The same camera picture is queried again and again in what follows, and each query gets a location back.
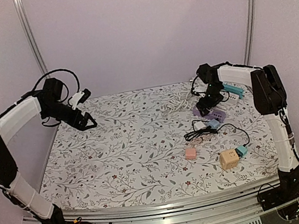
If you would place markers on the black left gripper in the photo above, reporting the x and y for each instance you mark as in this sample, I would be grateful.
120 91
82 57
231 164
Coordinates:
75 122

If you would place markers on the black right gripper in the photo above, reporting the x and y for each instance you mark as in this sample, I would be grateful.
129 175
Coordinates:
206 105

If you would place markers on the purple power strip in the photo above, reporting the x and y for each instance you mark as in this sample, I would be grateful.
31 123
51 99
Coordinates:
216 114

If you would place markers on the white power strip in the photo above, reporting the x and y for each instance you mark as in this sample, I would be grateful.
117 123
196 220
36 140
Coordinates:
231 99

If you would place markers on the beige cube socket adapter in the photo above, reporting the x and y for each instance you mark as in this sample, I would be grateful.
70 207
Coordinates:
228 159

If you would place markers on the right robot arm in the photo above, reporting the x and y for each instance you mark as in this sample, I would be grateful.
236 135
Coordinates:
270 100

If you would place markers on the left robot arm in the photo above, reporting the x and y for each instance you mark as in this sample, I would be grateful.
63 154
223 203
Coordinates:
45 103

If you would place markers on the light blue charger plug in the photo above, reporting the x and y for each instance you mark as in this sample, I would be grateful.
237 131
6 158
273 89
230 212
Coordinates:
213 124

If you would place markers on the pink charger plug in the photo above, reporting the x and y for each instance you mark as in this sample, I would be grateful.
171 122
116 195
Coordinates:
190 153

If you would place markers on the teal charger plug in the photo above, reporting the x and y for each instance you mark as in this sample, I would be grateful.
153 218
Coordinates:
241 151

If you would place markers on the white charger adapter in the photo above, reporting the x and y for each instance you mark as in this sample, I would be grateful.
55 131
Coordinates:
199 125

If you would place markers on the teal power strip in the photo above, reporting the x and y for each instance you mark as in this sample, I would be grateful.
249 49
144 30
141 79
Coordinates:
233 89

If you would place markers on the floral table mat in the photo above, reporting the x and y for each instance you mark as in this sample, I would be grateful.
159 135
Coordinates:
136 154

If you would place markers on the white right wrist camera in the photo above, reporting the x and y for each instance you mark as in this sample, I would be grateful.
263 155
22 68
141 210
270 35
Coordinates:
197 91

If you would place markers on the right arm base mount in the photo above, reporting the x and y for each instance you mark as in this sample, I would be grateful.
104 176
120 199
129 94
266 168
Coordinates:
286 204

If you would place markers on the left aluminium frame post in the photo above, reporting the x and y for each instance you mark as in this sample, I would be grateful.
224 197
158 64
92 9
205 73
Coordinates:
20 10

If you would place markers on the aluminium frame post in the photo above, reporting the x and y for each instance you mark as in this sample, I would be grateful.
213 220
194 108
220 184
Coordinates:
20 10
249 31

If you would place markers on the right aluminium frame post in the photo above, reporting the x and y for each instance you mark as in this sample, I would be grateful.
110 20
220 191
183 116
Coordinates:
249 31

